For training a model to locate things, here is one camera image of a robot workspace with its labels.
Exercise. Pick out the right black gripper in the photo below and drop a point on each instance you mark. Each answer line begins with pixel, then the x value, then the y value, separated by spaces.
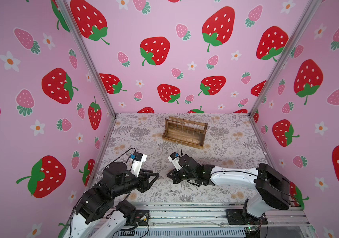
pixel 180 174

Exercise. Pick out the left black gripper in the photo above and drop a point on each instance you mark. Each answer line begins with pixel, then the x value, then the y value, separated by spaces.
pixel 145 185

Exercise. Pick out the wooden jewelry display stand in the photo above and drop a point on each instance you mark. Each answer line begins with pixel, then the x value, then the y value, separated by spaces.
pixel 185 132

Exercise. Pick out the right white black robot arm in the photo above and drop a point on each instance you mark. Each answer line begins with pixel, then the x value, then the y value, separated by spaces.
pixel 272 187

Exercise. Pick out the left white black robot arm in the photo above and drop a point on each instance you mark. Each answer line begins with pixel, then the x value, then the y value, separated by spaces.
pixel 97 216

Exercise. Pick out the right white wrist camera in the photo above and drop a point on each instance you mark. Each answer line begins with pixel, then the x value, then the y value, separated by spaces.
pixel 174 158

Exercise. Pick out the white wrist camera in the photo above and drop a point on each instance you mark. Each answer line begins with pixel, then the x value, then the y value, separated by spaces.
pixel 137 161
pixel 174 158

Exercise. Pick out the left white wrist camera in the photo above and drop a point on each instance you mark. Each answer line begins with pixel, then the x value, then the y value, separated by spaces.
pixel 137 161

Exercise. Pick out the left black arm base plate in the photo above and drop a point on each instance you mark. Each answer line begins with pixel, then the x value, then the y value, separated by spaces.
pixel 136 217

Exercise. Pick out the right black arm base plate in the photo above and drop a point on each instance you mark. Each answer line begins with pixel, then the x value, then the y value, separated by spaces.
pixel 245 217

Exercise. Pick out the aluminium rail frame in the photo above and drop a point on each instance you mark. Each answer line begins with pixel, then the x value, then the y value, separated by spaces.
pixel 193 221

